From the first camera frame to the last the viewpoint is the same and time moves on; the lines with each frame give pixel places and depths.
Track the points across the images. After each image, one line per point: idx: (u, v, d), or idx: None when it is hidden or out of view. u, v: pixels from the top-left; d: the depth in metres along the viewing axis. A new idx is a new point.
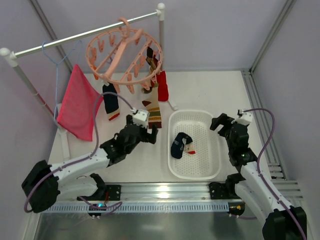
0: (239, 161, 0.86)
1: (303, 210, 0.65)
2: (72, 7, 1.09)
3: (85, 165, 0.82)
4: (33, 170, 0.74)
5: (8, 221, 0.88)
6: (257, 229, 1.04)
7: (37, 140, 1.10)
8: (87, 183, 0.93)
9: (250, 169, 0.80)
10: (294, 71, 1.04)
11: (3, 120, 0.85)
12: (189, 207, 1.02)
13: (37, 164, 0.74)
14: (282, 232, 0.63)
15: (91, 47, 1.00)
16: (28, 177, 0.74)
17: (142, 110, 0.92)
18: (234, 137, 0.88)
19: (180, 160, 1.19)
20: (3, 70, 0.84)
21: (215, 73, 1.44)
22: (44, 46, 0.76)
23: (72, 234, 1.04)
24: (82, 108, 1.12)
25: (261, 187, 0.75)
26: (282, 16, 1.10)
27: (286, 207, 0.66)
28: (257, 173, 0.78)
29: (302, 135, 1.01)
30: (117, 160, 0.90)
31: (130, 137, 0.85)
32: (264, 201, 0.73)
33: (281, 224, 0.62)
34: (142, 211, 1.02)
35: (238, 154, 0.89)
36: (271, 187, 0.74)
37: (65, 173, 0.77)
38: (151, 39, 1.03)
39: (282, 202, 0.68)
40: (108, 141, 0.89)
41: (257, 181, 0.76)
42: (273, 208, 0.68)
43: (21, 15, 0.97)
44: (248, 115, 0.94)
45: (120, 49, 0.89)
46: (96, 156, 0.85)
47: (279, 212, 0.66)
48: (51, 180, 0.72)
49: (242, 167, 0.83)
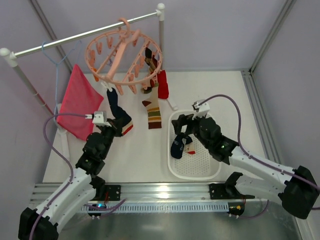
0: (226, 154, 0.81)
1: (304, 168, 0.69)
2: (72, 8, 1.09)
3: (70, 191, 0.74)
4: (21, 221, 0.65)
5: (8, 221, 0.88)
6: (257, 229, 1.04)
7: (37, 139, 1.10)
8: (83, 193, 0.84)
9: (239, 155, 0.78)
10: (293, 71, 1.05)
11: (4, 120, 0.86)
12: (188, 207, 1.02)
13: (21, 213, 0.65)
14: (302, 199, 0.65)
15: (89, 49, 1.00)
16: (20, 229, 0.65)
17: (97, 112, 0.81)
18: (207, 135, 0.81)
19: (180, 161, 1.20)
20: (3, 70, 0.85)
21: (214, 73, 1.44)
22: (44, 46, 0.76)
23: (73, 234, 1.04)
24: (80, 107, 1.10)
25: (257, 166, 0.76)
26: (282, 16, 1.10)
27: (292, 174, 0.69)
28: (247, 155, 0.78)
29: (302, 135, 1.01)
30: (99, 170, 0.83)
31: (97, 146, 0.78)
32: (269, 179, 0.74)
33: (298, 193, 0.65)
34: (142, 210, 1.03)
35: (219, 148, 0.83)
36: (265, 162, 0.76)
37: (54, 208, 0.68)
38: (149, 39, 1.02)
39: (285, 171, 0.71)
40: (80, 158, 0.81)
41: (251, 164, 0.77)
42: (283, 181, 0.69)
43: (21, 15, 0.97)
44: (204, 105, 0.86)
45: (120, 50, 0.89)
46: (75, 178, 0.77)
47: (290, 183, 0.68)
48: (43, 223, 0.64)
49: (229, 158, 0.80)
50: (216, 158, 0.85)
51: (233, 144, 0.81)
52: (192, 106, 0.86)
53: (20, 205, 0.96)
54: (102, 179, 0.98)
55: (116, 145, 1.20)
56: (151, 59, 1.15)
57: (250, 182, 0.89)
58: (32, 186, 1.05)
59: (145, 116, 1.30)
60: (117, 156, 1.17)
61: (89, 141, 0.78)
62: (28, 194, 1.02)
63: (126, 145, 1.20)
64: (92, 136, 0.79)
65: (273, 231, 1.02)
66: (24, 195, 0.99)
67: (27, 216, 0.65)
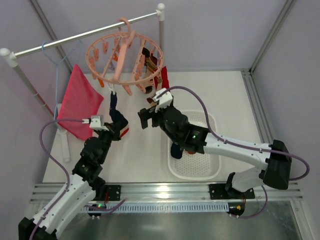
0: (198, 143, 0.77)
1: (279, 141, 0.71)
2: (72, 8, 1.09)
3: (66, 199, 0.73)
4: (19, 230, 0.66)
5: (8, 220, 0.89)
6: (257, 229, 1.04)
7: (37, 140, 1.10)
8: (81, 196, 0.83)
9: (214, 142, 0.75)
10: (293, 71, 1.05)
11: (4, 120, 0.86)
12: (189, 207, 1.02)
13: (19, 223, 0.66)
14: (282, 173, 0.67)
15: (89, 55, 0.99)
16: (19, 237, 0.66)
17: (94, 116, 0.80)
18: (176, 128, 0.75)
19: (180, 161, 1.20)
20: (3, 70, 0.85)
21: (214, 73, 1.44)
22: (44, 46, 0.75)
23: (73, 233, 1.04)
24: (80, 107, 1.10)
25: (234, 150, 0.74)
26: (282, 16, 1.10)
27: (270, 150, 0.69)
28: (222, 141, 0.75)
29: (302, 135, 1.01)
30: (96, 175, 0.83)
31: (95, 150, 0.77)
32: (250, 161, 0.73)
33: (279, 169, 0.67)
34: (142, 210, 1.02)
35: (190, 140, 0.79)
36: (240, 143, 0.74)
37: (50, 218, 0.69)
38: (145, 39, 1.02)
39: (263, 149, 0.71)
40: (78, 163, 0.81)
41: (227, 149, 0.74)
42: (264, 160, 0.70)
43: (21, 15, 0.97)
44: (164, 96, 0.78)
45: (122, 50, 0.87)
46: (72, 185, 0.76)
47: (271, 160, 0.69)
48: (40, 233, 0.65)
49: (204, 148, 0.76)
50: (189, 150, 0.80)
51: (204, 132, 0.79)
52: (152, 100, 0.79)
53: (20, 205, 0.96)
54: (101, 180, 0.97)
55: (116, 145, 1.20)
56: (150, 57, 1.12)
57: (240, 176, 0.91)
58: (32, 186, 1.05)
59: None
60: (117, 156, 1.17)
61: (86, 146, 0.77)
62: (29, 194, 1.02)
63: (127, 145, 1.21)
64: (90, 140, 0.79)
65: (273, 231, 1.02)
66: (24, 195, 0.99)
67: (25, 226, 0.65)
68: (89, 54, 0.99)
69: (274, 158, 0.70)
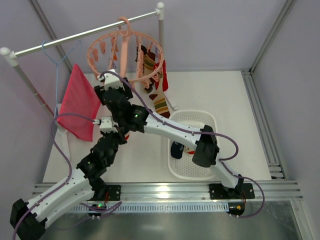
0: (139, 122, 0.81)
1: (207, 125, 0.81)
2: (72, 7, 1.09)
3: (62, 192, 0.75)
4: (13, 210, 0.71)
5: (7, 221, 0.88)
6: (258, 229, 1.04)
7: (37, 139, 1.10)
8: (80, 193, 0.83)
9: (154, 123, 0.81)
10: (293, 72, 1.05)
11: (4, 120, 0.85)
12: (189, 207, 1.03)
13: (13, 203, 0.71)
14: (207, 154, 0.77)
15: (89, 57, 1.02)
16: (12, 216, 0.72)
17: (105, 117, 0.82)
18: (115, 107, 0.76)
19: (181, 160, 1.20)
20: (3, 70, 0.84)
21: (214, 73, 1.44)
22: (44, 45, 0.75)
23: (72, 234, 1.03)
24: (80, 107, 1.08)
25: (171, 130, 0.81)
26: (282, 17, 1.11)
27: (201, 132, 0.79)
28: (161, 122, 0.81)
29: (301, 135, 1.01)
30: (99, 174, 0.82)
31: (105, 150, 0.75)
32: (182, 141, 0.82)
33: (207, 151, 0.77)
34: (143, 210, 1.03)
35: (131, 119, 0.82)
36: (175, 125, 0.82)
37: (43, 206, 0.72)
38: (143, 35, 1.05)
39: (195, 132, 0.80)
40: (84, 158, 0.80)
41: (164, 130, 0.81)
42: (195, 141, 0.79)
43: (21, 15, 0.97)
44: (110, 76, 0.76)
45: (123, 49, 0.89)
46: (72, 179, 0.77)
47: (200, 142, 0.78)
48: (30, 220, 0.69)
49: (144, 127, 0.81)
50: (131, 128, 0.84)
51: (145, 112, 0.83)
52: (100, 79, 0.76)
53: None
54: (103, 182, 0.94)
55: None
56: (147, 54, 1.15)
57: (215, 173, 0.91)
58: (32, 186, 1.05)
59: (152, 109, 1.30)
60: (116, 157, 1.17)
61: (99, 143, 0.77)
62: (28, 195, 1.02)
63: (126, 144, 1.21)
64: (103, 138, 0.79)
65: (273, 231, 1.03)
66: (25, 195, 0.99)
67: (18, 208, 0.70)
68: (88, 56, 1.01)
69: (203, 141, 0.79)
